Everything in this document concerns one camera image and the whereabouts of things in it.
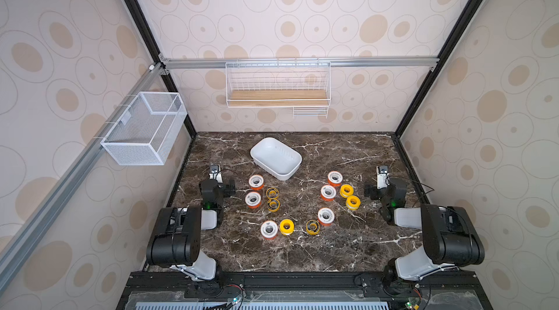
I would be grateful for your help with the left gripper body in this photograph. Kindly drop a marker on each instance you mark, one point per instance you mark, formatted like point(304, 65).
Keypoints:
point(223, 191)

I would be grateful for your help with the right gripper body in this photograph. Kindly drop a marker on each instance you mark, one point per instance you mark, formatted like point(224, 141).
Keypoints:
point(380, 190)

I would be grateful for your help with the orange tape roll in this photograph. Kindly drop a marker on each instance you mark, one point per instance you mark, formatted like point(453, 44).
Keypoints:
point(335, 178)
point(326, 216)
point(269, 230)
point(256, 182)

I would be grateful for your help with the orange tape roll mid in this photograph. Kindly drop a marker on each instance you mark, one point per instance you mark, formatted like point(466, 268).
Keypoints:
point(328, 193)
point(253, 200)

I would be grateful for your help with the white plastic storage box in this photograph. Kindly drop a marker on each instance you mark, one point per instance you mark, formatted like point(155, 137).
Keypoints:
point(276, 158)

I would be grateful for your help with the yellow tape roll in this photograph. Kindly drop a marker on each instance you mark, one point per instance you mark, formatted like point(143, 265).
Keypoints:
point(353, 202)
point(346, 190)
point(286, 227)

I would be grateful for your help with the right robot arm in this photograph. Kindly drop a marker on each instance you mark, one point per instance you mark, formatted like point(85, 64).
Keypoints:
point(449, 239)

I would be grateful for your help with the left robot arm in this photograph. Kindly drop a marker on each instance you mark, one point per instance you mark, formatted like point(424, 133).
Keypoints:
point(175, 241)

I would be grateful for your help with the yellow black flat roll upper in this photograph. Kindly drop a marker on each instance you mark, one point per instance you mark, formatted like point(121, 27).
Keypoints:
point(272, 193)

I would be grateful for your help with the yellow black flat roll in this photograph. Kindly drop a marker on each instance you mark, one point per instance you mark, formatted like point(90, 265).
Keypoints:
point(272, 193)
point(273, 205)

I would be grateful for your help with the yellow black flat roll lower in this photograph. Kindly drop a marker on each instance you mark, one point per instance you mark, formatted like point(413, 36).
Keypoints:
point(273, 205)

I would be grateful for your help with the yellow black roll lower centre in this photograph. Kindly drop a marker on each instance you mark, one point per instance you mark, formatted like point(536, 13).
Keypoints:
point(313, 227)

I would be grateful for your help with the white mesh basket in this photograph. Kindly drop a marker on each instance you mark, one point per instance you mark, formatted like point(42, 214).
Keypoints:
point(147, 129)

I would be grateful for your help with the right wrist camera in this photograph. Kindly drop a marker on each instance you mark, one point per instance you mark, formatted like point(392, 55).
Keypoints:
point(382, 173)

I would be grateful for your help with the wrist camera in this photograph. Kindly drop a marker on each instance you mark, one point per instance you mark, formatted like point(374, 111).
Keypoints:
point(382, 173)
point(215, 173)

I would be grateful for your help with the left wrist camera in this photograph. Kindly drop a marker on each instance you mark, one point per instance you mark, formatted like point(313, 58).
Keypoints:
point(215, 173)

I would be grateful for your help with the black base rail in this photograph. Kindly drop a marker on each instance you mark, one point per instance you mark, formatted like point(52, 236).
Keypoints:
point(302, 290)

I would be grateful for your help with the aluminium rail back wall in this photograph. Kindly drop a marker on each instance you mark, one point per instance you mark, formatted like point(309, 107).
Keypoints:
point(354, 62)

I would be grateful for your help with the aluminium rail wall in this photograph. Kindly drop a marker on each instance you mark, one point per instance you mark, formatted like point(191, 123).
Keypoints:
point(354, 62)
point(34, 229)

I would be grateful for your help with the white wire shelf wood board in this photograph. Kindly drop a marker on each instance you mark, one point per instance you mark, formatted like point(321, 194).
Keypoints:
point(307, 90)

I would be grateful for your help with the aluminium rail left wall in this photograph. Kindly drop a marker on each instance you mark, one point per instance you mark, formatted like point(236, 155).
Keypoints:
point(34, 229)

